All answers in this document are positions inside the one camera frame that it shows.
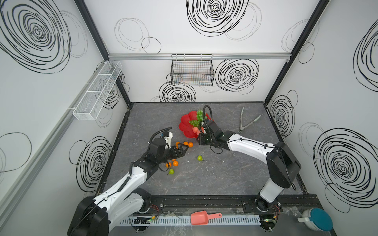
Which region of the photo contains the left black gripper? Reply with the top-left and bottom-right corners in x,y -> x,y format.
157,143 -> 188,165

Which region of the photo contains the green grape bunch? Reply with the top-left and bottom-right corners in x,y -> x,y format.
189,109 -> 204,127

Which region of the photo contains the red flower-shaped bowl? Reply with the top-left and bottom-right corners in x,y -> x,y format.
179,112 -> 198,139

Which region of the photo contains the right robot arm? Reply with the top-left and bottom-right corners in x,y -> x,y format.
197,119 -> 301,212

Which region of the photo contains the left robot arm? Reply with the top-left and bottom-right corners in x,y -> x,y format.
67,138 -> 189,236

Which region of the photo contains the pink plastic scoop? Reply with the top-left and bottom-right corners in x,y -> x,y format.
191,210 -> 222,226

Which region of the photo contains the teal and white container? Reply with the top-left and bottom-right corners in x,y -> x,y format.
297,208 -> 333,232

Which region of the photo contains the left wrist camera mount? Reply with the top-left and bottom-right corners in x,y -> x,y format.
162,131 -> 173,148

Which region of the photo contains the black corrugated cable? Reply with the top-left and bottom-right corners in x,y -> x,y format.
202,105 -> 214,130

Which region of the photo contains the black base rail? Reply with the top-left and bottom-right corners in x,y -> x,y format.
149,194 -> 322,213

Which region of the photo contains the black wire basket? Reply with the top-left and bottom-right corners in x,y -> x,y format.
170,54 -> 215,86

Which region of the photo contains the white slotted cable duct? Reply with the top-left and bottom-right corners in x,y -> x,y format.
115,214 -> 262,227

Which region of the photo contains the white mesh wall shelf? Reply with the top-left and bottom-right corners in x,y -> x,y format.
73,61 -> 123,121

